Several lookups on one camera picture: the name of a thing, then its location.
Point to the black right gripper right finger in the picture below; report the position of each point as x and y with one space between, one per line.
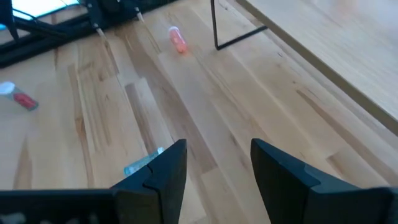
280 186

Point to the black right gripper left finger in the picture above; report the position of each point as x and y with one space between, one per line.
161 186

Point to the green medicine bottle white cap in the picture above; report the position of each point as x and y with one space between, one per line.
140 163

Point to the pink medicine bottle white cap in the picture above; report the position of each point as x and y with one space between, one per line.
178 40

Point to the blue medicine bottle red pill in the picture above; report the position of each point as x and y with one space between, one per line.
18 98

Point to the wooden shelf black metal frame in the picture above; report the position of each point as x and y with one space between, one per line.
342 46

